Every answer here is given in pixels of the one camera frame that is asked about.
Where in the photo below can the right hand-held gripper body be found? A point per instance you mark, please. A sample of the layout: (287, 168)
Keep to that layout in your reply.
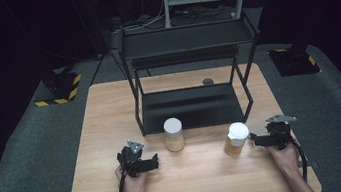
(279, 132)

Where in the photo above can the grey tape strip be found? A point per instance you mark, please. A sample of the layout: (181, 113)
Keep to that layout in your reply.
(313, 166)

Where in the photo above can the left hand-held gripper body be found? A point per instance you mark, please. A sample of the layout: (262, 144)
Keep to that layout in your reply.
(130, 160)

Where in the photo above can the cylindrical white-lid grain jar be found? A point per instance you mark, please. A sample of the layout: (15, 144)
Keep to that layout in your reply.
(173, 132)

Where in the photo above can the black metal shelf rack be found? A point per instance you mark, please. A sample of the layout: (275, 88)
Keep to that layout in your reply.
(193, 108)

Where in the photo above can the person's right hand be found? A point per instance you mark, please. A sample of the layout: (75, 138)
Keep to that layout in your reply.
(285, 159)

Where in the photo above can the person's left hand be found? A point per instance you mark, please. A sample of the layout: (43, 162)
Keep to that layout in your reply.
(134, 185)

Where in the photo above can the yellow-black striped stand base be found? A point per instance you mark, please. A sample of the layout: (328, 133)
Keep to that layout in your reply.
(294, 60)
(59, 86)

